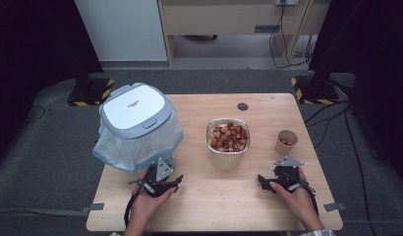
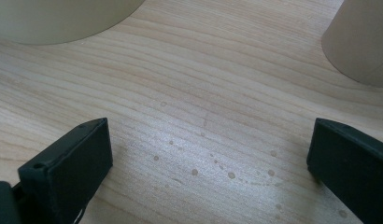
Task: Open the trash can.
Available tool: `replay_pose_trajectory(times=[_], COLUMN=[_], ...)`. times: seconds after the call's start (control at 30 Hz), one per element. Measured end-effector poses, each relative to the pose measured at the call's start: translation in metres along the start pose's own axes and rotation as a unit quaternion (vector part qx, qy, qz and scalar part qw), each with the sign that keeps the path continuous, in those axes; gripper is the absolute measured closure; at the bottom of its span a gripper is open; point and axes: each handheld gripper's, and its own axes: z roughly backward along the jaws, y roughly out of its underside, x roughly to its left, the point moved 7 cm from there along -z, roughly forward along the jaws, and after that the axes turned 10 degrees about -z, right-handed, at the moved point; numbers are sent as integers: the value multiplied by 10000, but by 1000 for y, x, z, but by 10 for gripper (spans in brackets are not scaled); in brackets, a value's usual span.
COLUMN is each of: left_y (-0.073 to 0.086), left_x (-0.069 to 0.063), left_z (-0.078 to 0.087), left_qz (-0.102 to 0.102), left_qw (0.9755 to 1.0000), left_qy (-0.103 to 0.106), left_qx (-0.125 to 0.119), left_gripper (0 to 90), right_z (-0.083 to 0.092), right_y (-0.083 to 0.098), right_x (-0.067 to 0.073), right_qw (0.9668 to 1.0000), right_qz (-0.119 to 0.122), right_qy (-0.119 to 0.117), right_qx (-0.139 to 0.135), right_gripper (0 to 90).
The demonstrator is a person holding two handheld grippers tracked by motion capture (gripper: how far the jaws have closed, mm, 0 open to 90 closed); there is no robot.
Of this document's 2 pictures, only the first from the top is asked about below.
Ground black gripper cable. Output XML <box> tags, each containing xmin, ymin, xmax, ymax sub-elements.
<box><xmin>297</xmin><ymin>181</ymin><xmax>320</xmax><ymax>217</ymax></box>
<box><xmin>123</xmin><ymin>188</ymin><xmax>146</xmax><ymax>229</ymax></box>

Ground pile of dried fruit slices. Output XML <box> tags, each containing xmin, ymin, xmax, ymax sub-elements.
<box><xmin>207</xmin><ymin>122</ymin><xmax>249</xmax><ymax>153</ymax></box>

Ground brown paper cup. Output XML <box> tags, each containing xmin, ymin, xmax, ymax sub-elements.
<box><xmin>274</xmin><ymin>129</ymin><xmax>300</xmax><ymax>156</ymax></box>

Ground grey trash bin white lid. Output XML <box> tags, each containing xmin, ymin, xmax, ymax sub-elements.
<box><xmin>98</xmin><ymin>82</ymin><xmax>178</xmax><ymax>171</ymax></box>

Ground black hazard-striped stand base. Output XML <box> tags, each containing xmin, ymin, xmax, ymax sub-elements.
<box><xmin>289</xmin><ymin>75</ymin><xmax>342</xmax><ymax>106</ymax></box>
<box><xmin>65</xmin><ymin>78</ymin><xmax>116</xmax><ymax>107</ymax></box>

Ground cream metal square container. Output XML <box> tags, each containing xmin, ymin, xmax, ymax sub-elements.
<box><xmin>205</xmin><ymin>117</ymin><xmax>252</xmax><ymax>172</ymax></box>

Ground black curtain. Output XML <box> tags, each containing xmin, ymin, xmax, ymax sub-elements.
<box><xmin>308</xmin><ymin>0</ymin><xmax>403</xmax><ymax>180</ymax></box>

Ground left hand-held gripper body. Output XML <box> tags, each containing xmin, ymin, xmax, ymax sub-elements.
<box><xmin>129</xmin><ymin>157</ymin><xmax>175</xmax><ymax>199</ymax></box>

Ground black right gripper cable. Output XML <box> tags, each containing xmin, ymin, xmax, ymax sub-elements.
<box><xmin>297</xmin><ymin>181</ymin><xmax>320</xmax><ymax>217</ymax></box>

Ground thin black floor cable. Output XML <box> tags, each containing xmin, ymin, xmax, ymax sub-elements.
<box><xmin>24</xmin><ymin>105</ymin><xmax>47</xmax><ymax>125</ymax></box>

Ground person's right hand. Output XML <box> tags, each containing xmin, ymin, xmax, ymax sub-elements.
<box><xmin>268</xmin><ymin>167</ymin><xmax>322</xmax><ymax>229</ymax></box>

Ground translucent plastic bin bag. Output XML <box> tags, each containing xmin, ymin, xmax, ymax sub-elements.
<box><xmin>91</xmin><ymin>107</ymin><xmax>185</xmax><ymax>175</ymax></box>

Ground black hanging cables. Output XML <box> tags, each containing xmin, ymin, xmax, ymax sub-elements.
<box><xmin>267</xmin><ymin>0</ymin><xmax>310</xmax><ymax>70</ymax></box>

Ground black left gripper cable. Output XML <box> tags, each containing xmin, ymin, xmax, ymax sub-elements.
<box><xmin>123</xmin><ymin>188</ymin><xmax>146</xmax><ymax>229</ymax></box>

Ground person's left hand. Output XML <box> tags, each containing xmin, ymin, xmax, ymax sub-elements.
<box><xmin>128</xmin><ymin>189</ymin><xmax>178</xmax><ymax>230</ymax></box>

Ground white cabinet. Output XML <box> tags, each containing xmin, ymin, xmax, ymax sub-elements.
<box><xmin>74</xmin><ymin>0</ymin><xmax>168</xmax><ymax>63</ymax></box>

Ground grey tape strip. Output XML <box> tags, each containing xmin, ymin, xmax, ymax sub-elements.
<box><xmin>81</xmin><ymin>203</ymin><xmax>105</xmax><ymax>216</ymax></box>
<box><xmin>322</xmin><ymin>202</ymin><xmax>347</xmax><ymax>212</ymax></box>

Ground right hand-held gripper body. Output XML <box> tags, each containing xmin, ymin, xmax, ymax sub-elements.
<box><xmin>272</xmin><ymin>156</ymin><xmax>305</xmax><ymax>193</ymax></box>

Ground light wooden desk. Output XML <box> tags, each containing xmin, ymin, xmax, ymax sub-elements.
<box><xmin>156</xmin><ymin>0</ymin><xmax>332</xmax><ymax>67</ymax></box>

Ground black floor cables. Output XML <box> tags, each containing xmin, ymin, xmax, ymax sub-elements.
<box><xmin>304</xmin><ymin>99</ymin><xmax>378</xmax><ymax>236</ymax></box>

